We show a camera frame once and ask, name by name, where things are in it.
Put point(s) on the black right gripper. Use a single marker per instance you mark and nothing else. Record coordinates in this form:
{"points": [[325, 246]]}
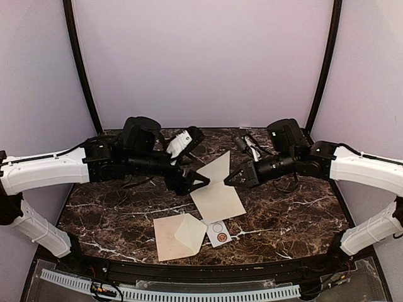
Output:
{"points": [[250, 175]]}

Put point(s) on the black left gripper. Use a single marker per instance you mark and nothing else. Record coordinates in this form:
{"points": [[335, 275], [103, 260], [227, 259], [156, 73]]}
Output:
{"points": [[173, 183]]}

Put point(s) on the white sticker sheet with seals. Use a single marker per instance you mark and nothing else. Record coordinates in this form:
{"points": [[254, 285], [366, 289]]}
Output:
{"points": [[218, 234]]}

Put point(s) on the pink envelope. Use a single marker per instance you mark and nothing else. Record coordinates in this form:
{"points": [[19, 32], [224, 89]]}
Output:
{"points": [[178, 236]]}

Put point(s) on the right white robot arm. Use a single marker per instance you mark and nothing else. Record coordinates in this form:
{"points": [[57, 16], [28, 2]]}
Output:
{"points": [[327, 160]]}

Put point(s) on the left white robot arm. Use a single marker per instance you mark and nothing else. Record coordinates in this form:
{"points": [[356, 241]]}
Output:
{"points": [[140, 149]]}

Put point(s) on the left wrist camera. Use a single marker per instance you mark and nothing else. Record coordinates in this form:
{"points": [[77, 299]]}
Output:
{"points": [[183, 143]]}

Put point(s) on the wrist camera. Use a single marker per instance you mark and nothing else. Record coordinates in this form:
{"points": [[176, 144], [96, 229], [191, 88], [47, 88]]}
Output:
{"points": [[244, 144], [183, 143]]}

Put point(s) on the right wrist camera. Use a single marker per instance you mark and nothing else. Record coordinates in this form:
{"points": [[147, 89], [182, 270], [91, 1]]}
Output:
{"points": [[244, 144]]}

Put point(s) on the black front table rail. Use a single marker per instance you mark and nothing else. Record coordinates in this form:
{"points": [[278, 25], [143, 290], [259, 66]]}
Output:
{"points": [[129, 256]]}

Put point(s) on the white slotted cable duct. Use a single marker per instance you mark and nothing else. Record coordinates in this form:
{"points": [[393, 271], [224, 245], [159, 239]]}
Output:
{"points": [[169, 291]]}

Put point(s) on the black right frame post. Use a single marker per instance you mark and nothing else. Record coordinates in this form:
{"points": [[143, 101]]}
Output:
{"points": [[326, 64]]}

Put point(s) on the black frame post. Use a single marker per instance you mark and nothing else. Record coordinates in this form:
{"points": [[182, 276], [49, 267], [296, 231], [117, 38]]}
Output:
{"points": [[79, 63], [326, 64]]}

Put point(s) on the black left frame post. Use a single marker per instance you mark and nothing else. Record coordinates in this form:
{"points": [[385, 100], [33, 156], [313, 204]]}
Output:
{"points": [[79, 63]]}

